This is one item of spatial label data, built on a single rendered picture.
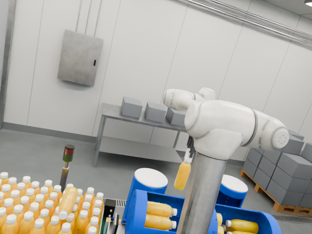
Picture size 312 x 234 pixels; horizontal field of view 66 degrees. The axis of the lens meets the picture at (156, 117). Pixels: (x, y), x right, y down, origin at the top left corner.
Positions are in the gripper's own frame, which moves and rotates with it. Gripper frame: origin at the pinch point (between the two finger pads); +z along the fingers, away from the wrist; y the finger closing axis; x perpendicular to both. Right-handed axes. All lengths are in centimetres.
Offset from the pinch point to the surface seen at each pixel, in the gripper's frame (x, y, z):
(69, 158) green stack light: 70, 23, 26
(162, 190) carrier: 0, 32, 47
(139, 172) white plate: 18, 47, 43
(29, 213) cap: 79, -23, 33
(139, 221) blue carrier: 25.7, -25.2, 29.1
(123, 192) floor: 10, 168, 151
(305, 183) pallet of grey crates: -286, 182, 102
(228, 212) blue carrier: -36, -3, 35
